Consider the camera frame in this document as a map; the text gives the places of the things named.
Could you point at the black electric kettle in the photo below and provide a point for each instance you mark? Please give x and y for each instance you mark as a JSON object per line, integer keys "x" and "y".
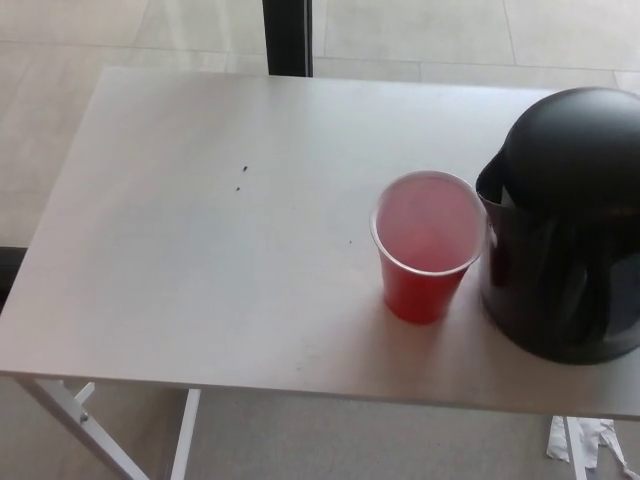
{"x": 560, "y": 250}

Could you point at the red plastic cup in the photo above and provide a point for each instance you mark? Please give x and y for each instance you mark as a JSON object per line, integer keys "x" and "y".
{"x": 415, "y": 295}

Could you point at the white metal table leg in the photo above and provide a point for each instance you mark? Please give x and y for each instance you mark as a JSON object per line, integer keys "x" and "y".
{"x": 186, "y": 435}
{"x": 65, "y": 420}
{"x": 575, "y": 450}

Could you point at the crumpled white paper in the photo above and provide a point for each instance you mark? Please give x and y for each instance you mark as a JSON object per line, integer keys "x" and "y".
{"x": 602, "y": 440}

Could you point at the black vertical post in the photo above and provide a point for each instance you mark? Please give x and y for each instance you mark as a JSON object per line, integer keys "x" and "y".
{"x": 287, "y": 37}

